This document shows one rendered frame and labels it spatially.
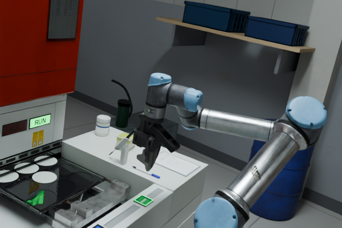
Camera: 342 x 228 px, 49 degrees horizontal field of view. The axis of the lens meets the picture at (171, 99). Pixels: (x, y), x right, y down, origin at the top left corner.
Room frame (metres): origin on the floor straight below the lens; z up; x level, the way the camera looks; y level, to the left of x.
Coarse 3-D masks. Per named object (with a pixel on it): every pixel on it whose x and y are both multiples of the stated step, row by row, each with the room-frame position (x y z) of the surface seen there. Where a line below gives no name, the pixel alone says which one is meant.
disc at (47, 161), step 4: (48, 156) 1.62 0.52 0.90; (40, 160) 1.57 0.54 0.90; (44, 160) 1.57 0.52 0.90; (48, 160) 1.58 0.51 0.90; (52, 160) 1.59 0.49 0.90; (56, 160) 1.60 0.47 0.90; (40, 164) 1.53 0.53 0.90; (44, 164) 1.54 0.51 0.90; (48, 164) 1.54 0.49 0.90; (52, 164) 1.55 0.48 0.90
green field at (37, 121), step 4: (44, 116) 1.56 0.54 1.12; (48, 116) 1.58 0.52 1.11; (32, 120) 1.50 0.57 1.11; (36, 120) 1.52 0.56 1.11; (40, 120) 1.54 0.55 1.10; (44, 120) 1.56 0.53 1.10; (48, 120) 1.58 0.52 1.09; (32, 124) 1.50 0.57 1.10; (36, 124) 1.52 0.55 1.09; (40, 124) 1.54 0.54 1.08
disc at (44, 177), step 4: (40, 172) 1.46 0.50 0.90; (44, 172) 1.47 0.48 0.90; (48, 172) 1.48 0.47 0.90; (32, 176) 1.42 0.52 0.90; (36, 176) 1.43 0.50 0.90; (40, 176) 1.43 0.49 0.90; (44, 176) 1.44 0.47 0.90; (48, 176) 1.44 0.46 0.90; (52, 176) 1.45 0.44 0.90; (56, 176) 1.45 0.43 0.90; (36, 180) 1.39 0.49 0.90; (40, 180) 1.40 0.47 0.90; (44, 180) 1.40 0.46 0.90; (48, 180) 1.41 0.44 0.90; (52, 180) 1.42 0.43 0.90
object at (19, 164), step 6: (48, 150) 1.60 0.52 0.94; (54, 150) 1.62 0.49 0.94; (60, 150) 1.65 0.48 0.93; (30, 156) 1.51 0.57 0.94; (36, 156) 1.52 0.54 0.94; (42, 156) 1.56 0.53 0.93; (12, 162) 1.43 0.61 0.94; (18, 162) 1.44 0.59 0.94; (24, 162) 1.47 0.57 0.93; (30, 162) 1.50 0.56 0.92; (0, 168) 1.36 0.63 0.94; (6, 168) 1.39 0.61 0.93; (12, 168) 1.41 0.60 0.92; (0, 174) 1.36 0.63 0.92
